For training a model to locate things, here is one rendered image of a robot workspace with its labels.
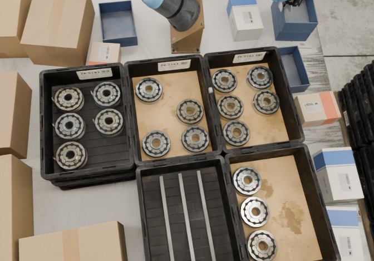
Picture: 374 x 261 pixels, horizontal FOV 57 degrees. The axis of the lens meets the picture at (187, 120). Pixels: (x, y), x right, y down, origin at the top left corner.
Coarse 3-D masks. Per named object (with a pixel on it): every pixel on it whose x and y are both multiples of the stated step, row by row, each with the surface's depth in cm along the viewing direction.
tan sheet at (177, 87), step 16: (160, 80) 136; (176, 80) 137; (192, 80) 137; (176, 96) 134; (192, 96) 135; (144, 112) 131; (160, 112) 131; (192, 112) 132; (144, 128) 128; (160, 128) 129; (176, 128) 129; (176, 144) 127; (144, 160) 124
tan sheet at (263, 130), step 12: (240, 72) 140; (240, 84) 138; (216, 96) 135; (240, 96) 136; (252, 96) 136; (252, 108) 135; (240, 120) 132; (252, 120) 133; (264, 120) 133; (276, 120) 133; (252, 132) 131; (264, 132) 131; (276, 132) 132; (252, 144) 129
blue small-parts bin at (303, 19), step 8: (304, 0) 163; (312, 0) 156; (296, 8) 161; (304, 8) 161; (312, 8) 156; (280, 16) 155; (288, 16) 159; (296, 16) 159; (304, 16) 160; (312, 16) 156; (280, 24) 155; (288, 24) 151; (296, 24) 151; (304, 24) 151; (312, 24) 152; (296, 32) 156; (304, 32) 157
